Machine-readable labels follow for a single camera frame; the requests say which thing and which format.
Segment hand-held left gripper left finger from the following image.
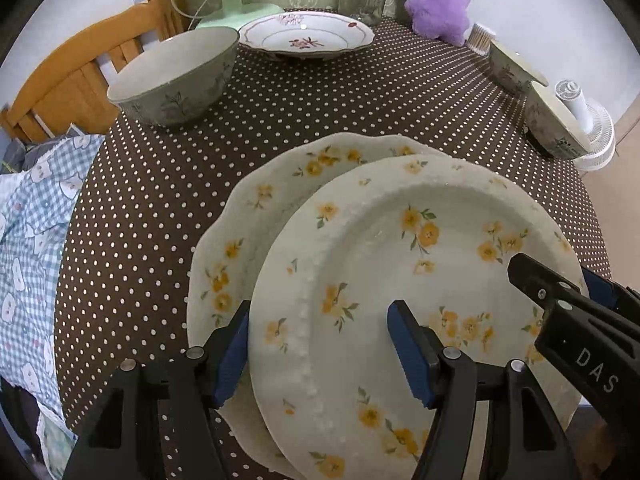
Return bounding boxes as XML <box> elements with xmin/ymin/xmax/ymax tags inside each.
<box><xmin>62</xmin><ymin>300</ymin><xmax>251</xmax><ymax>480</ymax></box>

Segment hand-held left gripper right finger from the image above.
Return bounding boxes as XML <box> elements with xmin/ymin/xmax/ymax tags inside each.
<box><xmin>387</xmin><ymin>300</ymin><xmax>583</xmax><ymax>480</ymax></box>

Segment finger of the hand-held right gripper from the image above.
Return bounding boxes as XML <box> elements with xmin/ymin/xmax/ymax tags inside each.
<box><xmin>507</xmin><ymin>253</ymin><xmax>640</xmax><ymax>428</ymax></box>
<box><xmin>581</xmin><ymin>266</ymin><xmax>640</xmax><ymax>313</ymax></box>

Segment yellow floral plate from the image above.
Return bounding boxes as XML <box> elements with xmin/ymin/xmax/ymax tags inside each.
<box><xmin>248</xmin><ymin>154</ymin><xmax>590</xmax><ymax>480</ymax></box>
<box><xmin>186</xmin><ymin>132</ymin><xmax>441</xmax><ymax>480</ymax></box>

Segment green floral ceramic bowl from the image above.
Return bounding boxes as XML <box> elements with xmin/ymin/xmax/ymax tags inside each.
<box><xmin>487</xmin><ymin>40</ymin><xmax>550</xmax><ymax>95</ymax></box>
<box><xmin>106</xmin><ymin>26</ymin><xmax>241</xmax><ymax>127</ymax></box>
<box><xmin>523</xmin><ymin>81</ymin><xmax>596</xmax><ymax>159</ymax></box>

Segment white plate red flowers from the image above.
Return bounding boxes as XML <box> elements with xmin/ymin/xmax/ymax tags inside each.
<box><xmin>238</xmin><ymin>11</ymin><xmax>376</xmax><ymax>59</ymax></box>

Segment white fan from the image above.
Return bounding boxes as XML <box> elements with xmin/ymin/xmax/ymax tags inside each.
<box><xmin>554</xmin><ymin>79</ymin><xmax>617</xmax><ymax>171</ymax></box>

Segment pale patterned cloth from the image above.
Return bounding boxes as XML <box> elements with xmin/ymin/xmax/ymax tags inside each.
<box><xmin>37</xmin><ymin>407</ymin><xmax>78</xmax><ymax>480</ymax></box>

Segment blue checked cloth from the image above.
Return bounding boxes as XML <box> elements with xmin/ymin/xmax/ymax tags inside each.
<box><xmin>0</xmin><ymin>132</ymin><xmax>106</xmax><ymax>480</ymax></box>

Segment brown polka dot tablecloth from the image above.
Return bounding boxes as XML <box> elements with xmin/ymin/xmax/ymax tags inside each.
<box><xmin>52</xmin><ymin>7</ymin><xmax>613</xmax><ymax>480</ymax></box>

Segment cotton swab container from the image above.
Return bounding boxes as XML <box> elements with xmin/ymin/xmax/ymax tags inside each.
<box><xmin>465</xmin><ymin>22</ymin><xmax>497</xmax><ymax>56</ymax></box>

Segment grey cloth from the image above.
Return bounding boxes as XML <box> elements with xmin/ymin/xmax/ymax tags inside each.
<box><xmin>0</xmin><ymin>137</ymin><xmax>38</xmax><ymax>176</ymax></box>

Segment purple plush toy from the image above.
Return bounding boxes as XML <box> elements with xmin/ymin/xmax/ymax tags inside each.
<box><xmin>403</xmin><ymin>0</ymin><xmax>472</xmax><ymax>47</ymax></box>

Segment wooden chair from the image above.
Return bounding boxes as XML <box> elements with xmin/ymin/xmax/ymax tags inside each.
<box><xmin>0</xmin><ymin>0</ymin><xmax>193</xmax><ymax>143</ymax></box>

